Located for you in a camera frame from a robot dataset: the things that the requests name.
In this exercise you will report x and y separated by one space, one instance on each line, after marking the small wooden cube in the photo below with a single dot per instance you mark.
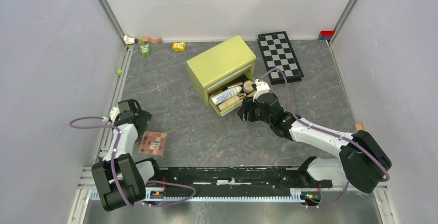
358 126

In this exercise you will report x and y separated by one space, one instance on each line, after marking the wooden arch blocks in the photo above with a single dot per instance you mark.
131 41

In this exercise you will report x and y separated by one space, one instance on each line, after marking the red black lip pencil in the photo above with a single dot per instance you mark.
219 90

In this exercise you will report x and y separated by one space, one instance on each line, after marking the small round cream jar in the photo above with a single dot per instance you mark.
248 86

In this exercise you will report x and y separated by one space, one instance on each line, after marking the white lotion tube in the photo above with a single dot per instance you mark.
225 95

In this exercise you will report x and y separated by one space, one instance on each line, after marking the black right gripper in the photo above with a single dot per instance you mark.
247 104

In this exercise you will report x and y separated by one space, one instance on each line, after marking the black white chessboard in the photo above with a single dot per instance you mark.
277 52

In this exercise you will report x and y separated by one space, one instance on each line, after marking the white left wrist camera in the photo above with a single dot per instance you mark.
113 114

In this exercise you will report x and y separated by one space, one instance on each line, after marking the green owl toy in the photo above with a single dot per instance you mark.
145 49

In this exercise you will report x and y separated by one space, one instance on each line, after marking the green drawer cabinet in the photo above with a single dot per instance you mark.
227 63

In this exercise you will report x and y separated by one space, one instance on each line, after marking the eyeshadow palette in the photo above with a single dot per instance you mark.
152 143

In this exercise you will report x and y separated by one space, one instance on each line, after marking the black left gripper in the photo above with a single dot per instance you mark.
145 118

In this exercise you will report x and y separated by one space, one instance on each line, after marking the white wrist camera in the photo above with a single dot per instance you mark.
261 88
113 114

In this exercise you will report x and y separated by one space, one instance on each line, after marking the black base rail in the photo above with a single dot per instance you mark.
253 181

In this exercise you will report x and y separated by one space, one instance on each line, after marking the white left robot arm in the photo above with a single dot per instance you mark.
120 181

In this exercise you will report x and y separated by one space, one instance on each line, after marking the yellow owl toy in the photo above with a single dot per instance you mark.
179 46

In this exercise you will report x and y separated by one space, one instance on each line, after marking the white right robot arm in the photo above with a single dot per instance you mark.
363 162

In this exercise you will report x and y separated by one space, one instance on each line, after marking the red blue blocks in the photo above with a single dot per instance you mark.
326 35

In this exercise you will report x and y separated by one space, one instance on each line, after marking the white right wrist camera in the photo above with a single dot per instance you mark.
261 88

